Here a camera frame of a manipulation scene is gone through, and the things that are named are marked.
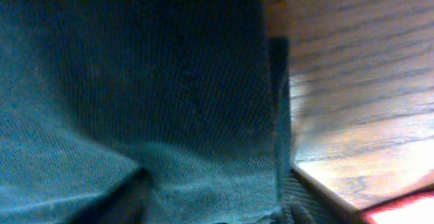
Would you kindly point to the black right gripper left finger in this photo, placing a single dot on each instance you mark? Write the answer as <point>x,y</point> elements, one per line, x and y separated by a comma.
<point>127,203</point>

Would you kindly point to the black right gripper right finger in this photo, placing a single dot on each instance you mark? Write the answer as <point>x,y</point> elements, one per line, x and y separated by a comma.
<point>304,200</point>

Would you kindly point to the black t-shirt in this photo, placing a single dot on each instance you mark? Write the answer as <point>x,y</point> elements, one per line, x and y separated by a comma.
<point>189,90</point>

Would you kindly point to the red t-shirt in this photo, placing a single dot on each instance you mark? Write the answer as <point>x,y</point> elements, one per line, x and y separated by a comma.
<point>412,209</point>

